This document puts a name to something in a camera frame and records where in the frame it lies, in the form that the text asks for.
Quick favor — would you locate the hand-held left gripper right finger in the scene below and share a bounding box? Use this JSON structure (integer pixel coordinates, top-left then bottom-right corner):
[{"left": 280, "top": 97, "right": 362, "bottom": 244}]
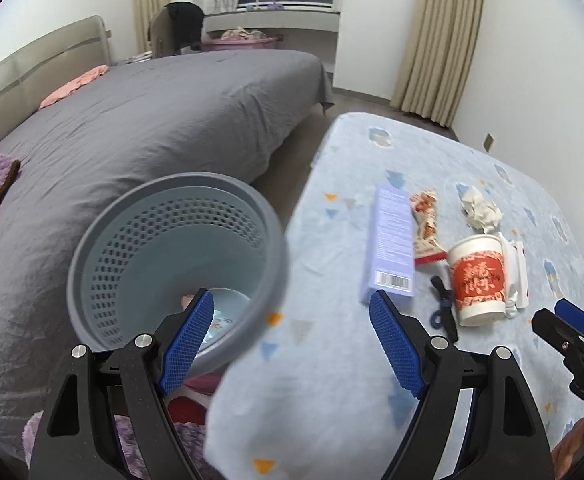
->
[{"left": 368, "top": 290, "right": 555, "bottom": 480}]

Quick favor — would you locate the small black blue tool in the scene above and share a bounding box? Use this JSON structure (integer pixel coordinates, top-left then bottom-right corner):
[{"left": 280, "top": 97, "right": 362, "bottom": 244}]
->
[{"left": 429, "top": 275, "right": 460, "bottom": 343}]

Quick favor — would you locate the pink plastic basin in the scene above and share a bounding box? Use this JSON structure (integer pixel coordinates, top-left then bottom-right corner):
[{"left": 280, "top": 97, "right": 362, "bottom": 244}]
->
[{"left": 203, "top": 35, "right": 279, "bottom": 53}]

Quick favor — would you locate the purple cardboard box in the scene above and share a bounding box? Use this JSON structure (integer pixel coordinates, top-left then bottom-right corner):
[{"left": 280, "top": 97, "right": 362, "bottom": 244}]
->
[{"left": 361, "top": 185, "right": 417, "bottom": 307}]

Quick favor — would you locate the person's right forearm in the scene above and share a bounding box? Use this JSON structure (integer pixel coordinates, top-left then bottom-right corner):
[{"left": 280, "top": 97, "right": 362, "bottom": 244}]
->
[{"left": 552, "top": 412, "right": 584, "bottom": 480}]

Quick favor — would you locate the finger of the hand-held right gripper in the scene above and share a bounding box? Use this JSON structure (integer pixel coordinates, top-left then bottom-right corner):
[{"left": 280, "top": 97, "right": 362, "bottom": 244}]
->
[
  {"left": 531, "top": 308, "right": 584, "bottom": 361},
  {"left": 554, "top": 298, "right": 584, "bottom": 343}
]

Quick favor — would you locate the purple fuzzy blanket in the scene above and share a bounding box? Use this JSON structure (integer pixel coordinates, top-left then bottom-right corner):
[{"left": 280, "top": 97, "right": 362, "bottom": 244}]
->
[{"left": 24, "top": 410, "right": 207, "bottom": 480}]

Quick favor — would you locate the red plastic stool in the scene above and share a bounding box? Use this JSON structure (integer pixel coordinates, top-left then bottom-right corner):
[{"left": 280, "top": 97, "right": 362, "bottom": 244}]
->
[{"left": 164, "top": 372, "right": 220, "bottom": 428}]

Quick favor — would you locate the white window ledge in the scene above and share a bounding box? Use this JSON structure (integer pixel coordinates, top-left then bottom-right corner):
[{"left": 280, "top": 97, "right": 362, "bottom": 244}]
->
[{"left": 202, "top": 2, "right": 340, "bottom": 36}]

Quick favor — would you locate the grey perforated waste basket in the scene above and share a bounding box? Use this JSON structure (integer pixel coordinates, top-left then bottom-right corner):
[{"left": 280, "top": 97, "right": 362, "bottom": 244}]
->
[{"left": 66, "top": 172, "right": 291, "bottom": 378}]

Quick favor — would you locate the white plastic wrapper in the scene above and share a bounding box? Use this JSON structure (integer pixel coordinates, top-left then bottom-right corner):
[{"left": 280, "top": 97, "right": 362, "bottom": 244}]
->
[{"left": 502, "top": 240, "right": 530, "bottom": 318}]

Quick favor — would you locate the red white snack wrapper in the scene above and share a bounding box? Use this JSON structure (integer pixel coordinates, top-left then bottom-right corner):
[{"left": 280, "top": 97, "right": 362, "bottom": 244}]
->
[{"left": 409, "top": 189, "right": 448, "bottom": 267}]

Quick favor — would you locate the beige chair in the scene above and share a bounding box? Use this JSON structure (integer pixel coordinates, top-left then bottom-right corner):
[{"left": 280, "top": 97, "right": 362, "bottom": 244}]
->
[{"left": 148, "top": 5, "right": 183, "bottom": 58}]

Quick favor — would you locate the bed with grey sheet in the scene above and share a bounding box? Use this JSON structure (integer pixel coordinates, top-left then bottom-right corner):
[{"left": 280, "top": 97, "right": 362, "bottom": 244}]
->
[{"left": 0, "top": 50, "right": 335, "bottom": 441}]

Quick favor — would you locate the pink cloth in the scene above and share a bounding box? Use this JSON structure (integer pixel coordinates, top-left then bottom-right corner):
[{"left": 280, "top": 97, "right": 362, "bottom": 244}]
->
[{"left": 39, "top": 65, "right": 110, "bottom": 109}]

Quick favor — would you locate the black garment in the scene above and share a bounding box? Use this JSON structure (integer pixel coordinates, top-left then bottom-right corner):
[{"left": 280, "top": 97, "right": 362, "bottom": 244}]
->
[{"left": 164, "top": 2, "right": 205, "bottom": 53}]

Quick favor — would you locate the light blue printed blanket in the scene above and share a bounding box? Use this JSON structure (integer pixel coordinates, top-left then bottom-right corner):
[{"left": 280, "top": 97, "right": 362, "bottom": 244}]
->
[{"left": 204, "top": 111, "right": 584, "bottom": 480}]

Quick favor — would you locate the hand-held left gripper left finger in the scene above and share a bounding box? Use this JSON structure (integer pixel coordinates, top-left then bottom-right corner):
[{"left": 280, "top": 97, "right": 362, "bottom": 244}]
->
[{"left": 29, "top": 287, "right": 216, "bottom": 480}]

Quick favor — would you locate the red white paper cup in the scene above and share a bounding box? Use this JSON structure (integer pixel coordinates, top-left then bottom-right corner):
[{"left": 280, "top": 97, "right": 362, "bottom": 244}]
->
[{"left": 446, "top": 233, "right": 509, "bottom": 328}]

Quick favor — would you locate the beige bed headboard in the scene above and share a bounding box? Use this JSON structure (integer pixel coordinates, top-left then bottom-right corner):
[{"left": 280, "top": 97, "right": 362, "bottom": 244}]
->
[{"left": 0, "top": 15, "right": 110, "bottom": 121}]

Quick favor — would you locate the white paper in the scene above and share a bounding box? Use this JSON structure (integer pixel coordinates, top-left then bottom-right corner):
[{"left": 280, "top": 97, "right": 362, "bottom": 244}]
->
[{"left": 459, "top": 186, "right": 504, "bottom": 233}]

